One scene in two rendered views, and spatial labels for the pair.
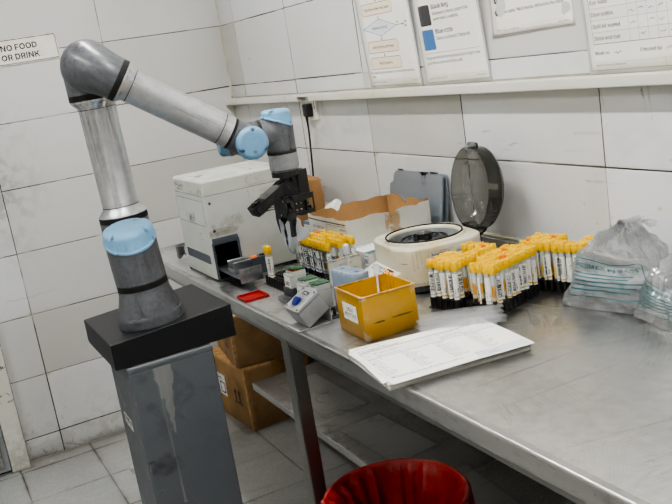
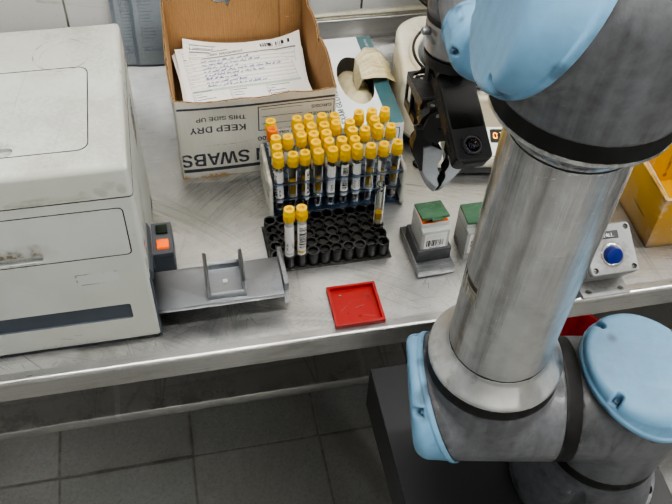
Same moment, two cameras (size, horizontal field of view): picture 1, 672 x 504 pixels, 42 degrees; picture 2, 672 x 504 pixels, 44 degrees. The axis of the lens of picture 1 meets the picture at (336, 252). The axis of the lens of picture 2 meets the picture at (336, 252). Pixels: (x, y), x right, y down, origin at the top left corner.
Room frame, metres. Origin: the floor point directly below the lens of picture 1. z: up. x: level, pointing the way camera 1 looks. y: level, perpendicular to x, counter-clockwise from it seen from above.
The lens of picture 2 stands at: (2.13, 0.93, 1.76)
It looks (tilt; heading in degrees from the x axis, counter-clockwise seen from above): 48 degrees down; 282
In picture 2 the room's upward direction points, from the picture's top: 3 degrees clockwise
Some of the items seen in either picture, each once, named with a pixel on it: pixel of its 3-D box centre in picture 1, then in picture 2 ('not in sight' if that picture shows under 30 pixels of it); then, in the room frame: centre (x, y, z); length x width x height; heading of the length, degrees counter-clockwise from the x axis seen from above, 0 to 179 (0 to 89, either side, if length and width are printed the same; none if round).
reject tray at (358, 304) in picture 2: (252, 296); (355, 304); (2.24, 0.24, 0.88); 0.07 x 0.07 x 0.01; 26
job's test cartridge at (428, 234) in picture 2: (296, 281); (429, 230); (2.16, 0.11, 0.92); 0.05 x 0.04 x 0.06; 118
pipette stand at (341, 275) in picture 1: (352, 290); not in sight; (1.98, -0.02, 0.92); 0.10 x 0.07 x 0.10; 32
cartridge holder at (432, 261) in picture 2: (297, 291); (427, 244); (2.16, 0.11, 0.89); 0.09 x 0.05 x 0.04; 118
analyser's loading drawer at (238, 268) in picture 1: (238, 266); (207, 281); (2.43, 0.28, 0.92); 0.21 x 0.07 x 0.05; 26
